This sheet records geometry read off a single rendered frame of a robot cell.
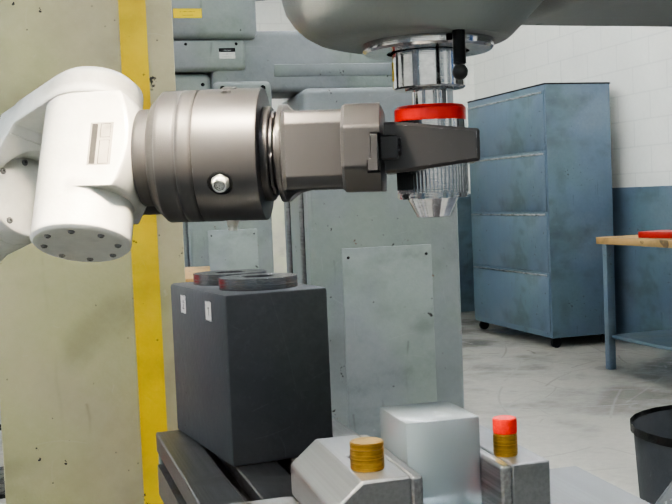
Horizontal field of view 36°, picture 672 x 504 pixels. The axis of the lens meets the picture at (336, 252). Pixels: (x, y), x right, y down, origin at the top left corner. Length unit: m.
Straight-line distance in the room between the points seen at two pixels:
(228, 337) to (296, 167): 0.49
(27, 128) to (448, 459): 0.37
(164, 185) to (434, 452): 0.25
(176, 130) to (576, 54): 8.29
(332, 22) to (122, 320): 1.79
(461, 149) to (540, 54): 8.79
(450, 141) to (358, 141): 0.06
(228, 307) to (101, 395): 1.31
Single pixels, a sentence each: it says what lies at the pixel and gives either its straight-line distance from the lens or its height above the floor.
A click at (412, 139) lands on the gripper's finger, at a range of 0.65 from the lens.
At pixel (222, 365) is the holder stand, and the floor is 1.03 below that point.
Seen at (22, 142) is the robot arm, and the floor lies 1.26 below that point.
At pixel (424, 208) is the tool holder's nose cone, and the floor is 1.20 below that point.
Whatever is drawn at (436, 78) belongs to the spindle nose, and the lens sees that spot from 0.66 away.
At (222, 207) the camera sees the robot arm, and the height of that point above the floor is 1.21.
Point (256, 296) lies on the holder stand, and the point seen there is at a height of 1.11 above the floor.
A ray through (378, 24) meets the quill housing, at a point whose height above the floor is 1.31.
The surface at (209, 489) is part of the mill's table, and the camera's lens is 1.06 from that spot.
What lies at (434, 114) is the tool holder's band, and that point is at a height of 1.26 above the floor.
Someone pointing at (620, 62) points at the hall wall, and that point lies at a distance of 8.33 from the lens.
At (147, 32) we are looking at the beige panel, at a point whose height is 1.60.
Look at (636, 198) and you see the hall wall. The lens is 8.11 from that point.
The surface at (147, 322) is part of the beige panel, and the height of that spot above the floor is 0.95.
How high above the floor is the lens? 1.21
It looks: 3 degrees down
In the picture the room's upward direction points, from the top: 2 degrees counter-clockwise
